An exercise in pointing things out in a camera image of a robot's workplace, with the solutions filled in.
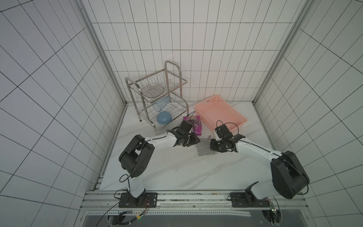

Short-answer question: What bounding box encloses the pink plastic basket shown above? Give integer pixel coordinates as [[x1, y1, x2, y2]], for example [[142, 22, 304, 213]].
[[194, 95, 248, 134]]

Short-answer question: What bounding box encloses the purple snack packet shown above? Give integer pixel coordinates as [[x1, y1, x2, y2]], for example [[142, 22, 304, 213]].
[[183, 115, 202, 136]]

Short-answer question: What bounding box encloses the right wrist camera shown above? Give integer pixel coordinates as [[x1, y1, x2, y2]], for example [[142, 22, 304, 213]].
[[215, 124, 233, 140]]

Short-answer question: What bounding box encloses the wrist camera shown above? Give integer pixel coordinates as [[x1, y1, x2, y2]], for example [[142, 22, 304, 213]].
[[178, 120, 195, 134], [215, 124, 233, 140]]

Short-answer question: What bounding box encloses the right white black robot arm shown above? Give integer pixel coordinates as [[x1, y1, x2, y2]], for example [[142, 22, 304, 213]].
[[210, 134, 310, 200]]

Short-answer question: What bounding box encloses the clear blue plastic cup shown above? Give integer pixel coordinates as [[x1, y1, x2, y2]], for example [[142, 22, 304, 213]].
[[152, 96, 170, 112]]

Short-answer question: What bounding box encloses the round metal strainer plate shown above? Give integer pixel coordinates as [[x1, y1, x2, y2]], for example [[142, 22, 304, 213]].
[[141, 84, 165, 99]]

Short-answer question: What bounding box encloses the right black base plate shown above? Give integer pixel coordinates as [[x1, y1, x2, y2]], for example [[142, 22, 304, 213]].
[[227, 193, 270, 208]]

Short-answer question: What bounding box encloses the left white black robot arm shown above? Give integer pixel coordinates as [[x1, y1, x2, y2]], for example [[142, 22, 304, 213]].
[[119, 131, 200, 199]]

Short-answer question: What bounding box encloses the aluminium mounting rail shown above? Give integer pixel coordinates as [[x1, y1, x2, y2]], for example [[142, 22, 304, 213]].
[[80, 190, 308, 214]]

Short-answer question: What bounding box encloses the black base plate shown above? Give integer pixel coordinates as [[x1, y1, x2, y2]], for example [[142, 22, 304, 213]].
[[118, 192, 158, 208], [227, 193, 270, 208]]

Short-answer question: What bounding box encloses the metal two-tier dish rack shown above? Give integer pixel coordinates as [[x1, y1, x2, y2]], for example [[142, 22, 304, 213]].
[[124, 60, 189, 133]]

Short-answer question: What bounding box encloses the grey striped square dishcloth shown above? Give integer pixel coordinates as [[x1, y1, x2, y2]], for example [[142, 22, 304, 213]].
[[196, 136, 216, 157]]

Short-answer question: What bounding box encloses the blue bowl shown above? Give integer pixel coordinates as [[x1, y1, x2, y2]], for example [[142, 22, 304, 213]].
[[157, 111, 173, 125]]

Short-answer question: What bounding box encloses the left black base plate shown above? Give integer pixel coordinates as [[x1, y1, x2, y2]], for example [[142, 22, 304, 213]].
[[118, 192, 158, 208]]

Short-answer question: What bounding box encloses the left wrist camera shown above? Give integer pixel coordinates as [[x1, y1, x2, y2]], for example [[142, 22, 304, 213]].
[[178, 120, 195, 134]]

